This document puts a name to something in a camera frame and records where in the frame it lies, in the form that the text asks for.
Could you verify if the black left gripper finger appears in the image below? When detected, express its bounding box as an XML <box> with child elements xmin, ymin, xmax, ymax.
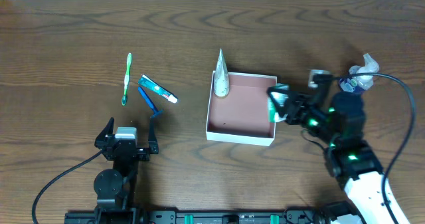
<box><xmin>94</xmin><ymin>117</ymin><xmax>114</xmax><ymax>148</ymax></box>
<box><xmin>148</xmin><ymin>118</ymin><xmax>159</xmax><ymax>154</ymax></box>

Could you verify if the green white tissue pack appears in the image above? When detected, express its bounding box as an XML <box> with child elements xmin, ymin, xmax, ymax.
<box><xmin>267</xmin><ymin>91</ymin><xmax>288</xmax><ymax>122</ymax></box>

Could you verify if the green white toothbrush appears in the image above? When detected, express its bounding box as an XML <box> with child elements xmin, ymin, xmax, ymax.
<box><xmin>122</xmin><ymin>53</ymin><xmax>132</xmax><ymax>106</ymax></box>

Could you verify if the green Colgate toothpaste tube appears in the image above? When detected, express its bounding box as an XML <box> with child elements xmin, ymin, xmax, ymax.
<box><xmin>138</xmin><ymin>74</ymin><xmax>178</xmax><ymax>104</ymax></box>

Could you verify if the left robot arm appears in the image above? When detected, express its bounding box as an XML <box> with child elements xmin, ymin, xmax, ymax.
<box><xmin>94</xmin><ymin>118</ymin><xmax>159</xmax><ymax>211</ymax></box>

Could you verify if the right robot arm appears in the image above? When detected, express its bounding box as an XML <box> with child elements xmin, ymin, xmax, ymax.
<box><xmin>267</xmin><ymin>87</ymin><xmax>408</xmax><ymax>223</ymax></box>

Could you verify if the blue disposable razor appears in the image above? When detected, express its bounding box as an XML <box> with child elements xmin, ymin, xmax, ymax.
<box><xmin>137</xmin><ymin>86</ymin><xmax>163</xmax><ymax>118</ymax></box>

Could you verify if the white box with red lining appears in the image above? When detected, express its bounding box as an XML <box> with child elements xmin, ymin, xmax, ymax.
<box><xmin>205</xmin><ymin>72</ymin><xmax>277</xmax><ymax>146</ymax></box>

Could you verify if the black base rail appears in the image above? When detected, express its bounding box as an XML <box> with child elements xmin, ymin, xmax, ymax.
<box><xmin>64</xmin><ymin>209</ymin><xmax>333</xmax><ymax>224</ymax></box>

